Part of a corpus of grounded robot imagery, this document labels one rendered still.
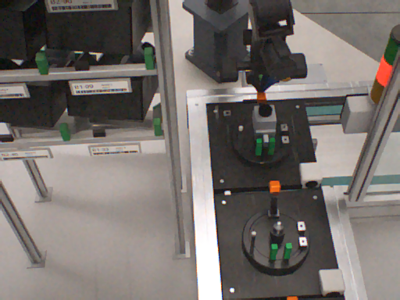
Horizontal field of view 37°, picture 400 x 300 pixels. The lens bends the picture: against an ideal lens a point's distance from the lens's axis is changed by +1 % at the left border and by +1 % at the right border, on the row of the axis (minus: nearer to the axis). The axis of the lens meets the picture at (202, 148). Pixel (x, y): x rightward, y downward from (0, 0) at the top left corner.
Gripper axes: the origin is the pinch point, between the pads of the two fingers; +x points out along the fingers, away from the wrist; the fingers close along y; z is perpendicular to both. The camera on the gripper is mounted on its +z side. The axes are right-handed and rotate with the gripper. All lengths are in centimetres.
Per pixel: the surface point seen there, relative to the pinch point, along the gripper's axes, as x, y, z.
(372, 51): 111, -74, 110
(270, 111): -0.2, -1.2, -8.3
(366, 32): 111, -74, 123
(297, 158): 12.2, -7.8, -12.6
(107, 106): -23.5, 30.2, -23.5
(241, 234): 12.0, 6.8, -31.1
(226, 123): 12.4, 7.4, -1.7
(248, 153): 10.4, 3.3, -11.8
